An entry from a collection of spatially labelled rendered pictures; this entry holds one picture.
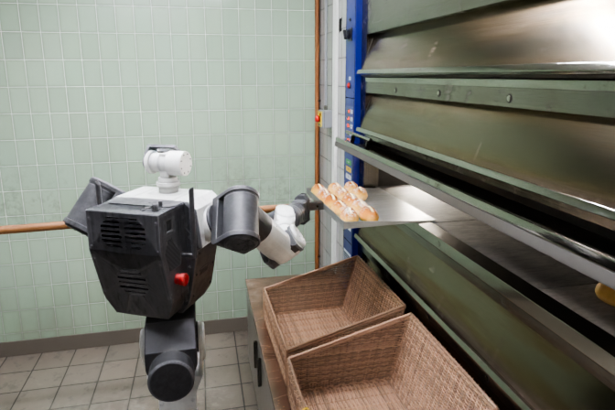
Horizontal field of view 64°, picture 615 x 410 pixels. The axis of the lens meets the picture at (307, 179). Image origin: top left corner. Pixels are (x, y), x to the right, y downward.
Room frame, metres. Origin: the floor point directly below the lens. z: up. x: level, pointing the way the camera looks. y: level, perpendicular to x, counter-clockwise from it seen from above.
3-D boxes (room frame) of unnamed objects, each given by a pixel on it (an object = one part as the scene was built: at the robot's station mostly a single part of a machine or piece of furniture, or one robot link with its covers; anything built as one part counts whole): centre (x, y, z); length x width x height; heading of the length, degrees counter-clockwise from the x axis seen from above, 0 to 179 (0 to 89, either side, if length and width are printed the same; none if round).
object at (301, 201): (1.81, 0.04, 1.19); 0.12 x 0.10 x 0.13; 159
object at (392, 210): (1.96, -0.24, 1.19); 0.55 x 0.36 x 0.03; 14
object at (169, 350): (1.20, 0.37, 1.00); 0.28 x 0.13 x 0.18; 13
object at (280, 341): (1.93, -0.08, 0.72); 0.56 x 0.49 x 0.28; 14
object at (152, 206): (1.23, 0.39, 1.27); 0.34 x 0.30 x 0.36; 75
